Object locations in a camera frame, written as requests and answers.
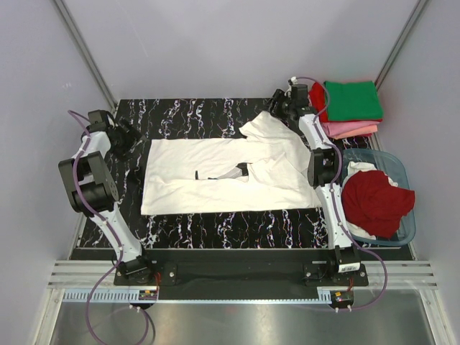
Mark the control board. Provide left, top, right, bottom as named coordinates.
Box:
left=139, top=290, right=158, bottom=300
left=333, top=291, right=354, bottom=304

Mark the white slotted cable duct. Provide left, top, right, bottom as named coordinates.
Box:
left=63, top=288, right=157, bottom=303

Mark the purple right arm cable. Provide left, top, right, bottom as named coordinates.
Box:
left=289, top=75, right=387, bottom=310

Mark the green folded t shirt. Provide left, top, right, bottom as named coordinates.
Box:
left=324, top=80, right=383, bottom=122

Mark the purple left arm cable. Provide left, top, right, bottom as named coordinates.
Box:
left=68, top=109, right=155, bottom=342

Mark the dark red t shirt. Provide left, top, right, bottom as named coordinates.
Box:
left=341, top=170, right=415, bottom=239

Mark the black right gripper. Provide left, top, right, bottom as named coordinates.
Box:
left=259, top=90, right=294, bottom=121

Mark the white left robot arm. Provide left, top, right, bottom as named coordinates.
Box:
left=58, top=110, right=155, bottom=285

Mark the white printed t shirt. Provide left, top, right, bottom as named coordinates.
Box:
left=141, top=111, right=321, bottom=216

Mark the aluminium rail frame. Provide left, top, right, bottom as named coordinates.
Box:
left=47, top=260, right=438, bottom=290

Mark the salmon folded t shirt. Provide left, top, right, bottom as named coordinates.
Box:
left=336, top=128, right=377, bottom=139

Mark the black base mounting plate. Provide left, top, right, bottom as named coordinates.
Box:
left=114, top=249, right=369, bottom=303

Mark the clear blue plastic bin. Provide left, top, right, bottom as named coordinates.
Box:
left=341, top=148, right=416, bottom=247

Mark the right control board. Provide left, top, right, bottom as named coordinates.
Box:
left=333, top=291, right=354, bottom=304

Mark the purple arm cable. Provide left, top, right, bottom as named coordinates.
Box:
left=68, top=109, right=155, bottom=342
left=289, top=75, right=387, bottom=310

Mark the white t shirt in bin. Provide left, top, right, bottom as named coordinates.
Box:
left=342, top=161, right=399, bottom=188

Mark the left control board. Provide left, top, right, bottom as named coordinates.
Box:
left=139, top=290, right=158, bottom=300

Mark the pink folded t shirt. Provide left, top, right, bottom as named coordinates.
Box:
left=321, top=121, right=379, bottom=138

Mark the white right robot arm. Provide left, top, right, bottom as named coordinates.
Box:
left=269, top=80, right=361, bottom=286

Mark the red folded t shirt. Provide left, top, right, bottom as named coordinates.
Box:
left=308, top=82, right=328, bottom=123

